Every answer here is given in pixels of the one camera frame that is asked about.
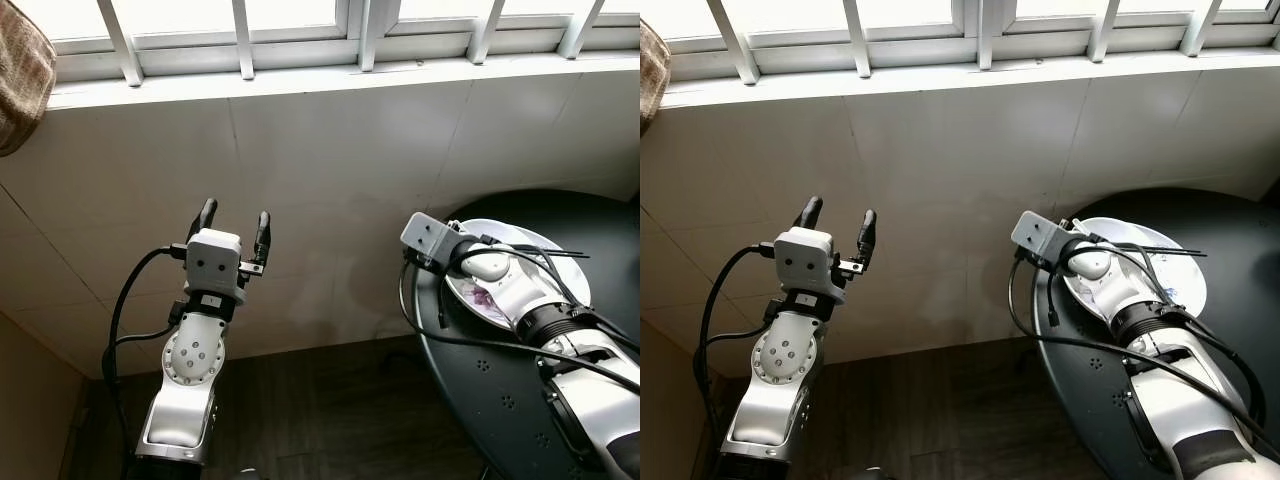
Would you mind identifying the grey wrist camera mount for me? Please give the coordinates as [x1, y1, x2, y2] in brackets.
[184, 228, 245, 306]
[401, 212, 464, 272]
[774, 227, 837, 307]
[1011, 210, 1072, 269]

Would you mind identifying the brown checked towel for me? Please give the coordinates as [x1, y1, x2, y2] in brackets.
[640, 18, 673, 137]
[0, 14, 58, 159]

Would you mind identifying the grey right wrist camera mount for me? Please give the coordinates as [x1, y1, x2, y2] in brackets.
[1011, 210, 1072, 269]
[401, 212, 464, 272]

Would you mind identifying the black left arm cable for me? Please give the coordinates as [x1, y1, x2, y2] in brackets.
[103, 245, 191, 480]
[696, 244, 778, 480]

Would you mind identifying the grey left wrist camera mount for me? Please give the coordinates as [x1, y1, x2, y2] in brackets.
[774, 227, 837, 307]
[184, 228, 245, 306]

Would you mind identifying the white window frame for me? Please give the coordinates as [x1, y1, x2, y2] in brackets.
[40, 0, 641, 111]
[655, 0, 1280, 107]

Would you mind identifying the white plate purple floral print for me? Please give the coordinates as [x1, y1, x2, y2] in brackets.
[1062, 217, 1209, 323]
[445, 218, 592, 332]

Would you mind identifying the black round table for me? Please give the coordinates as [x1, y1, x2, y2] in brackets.
[414, 189, 641, 480]
[1030, 187, 1280, 480]

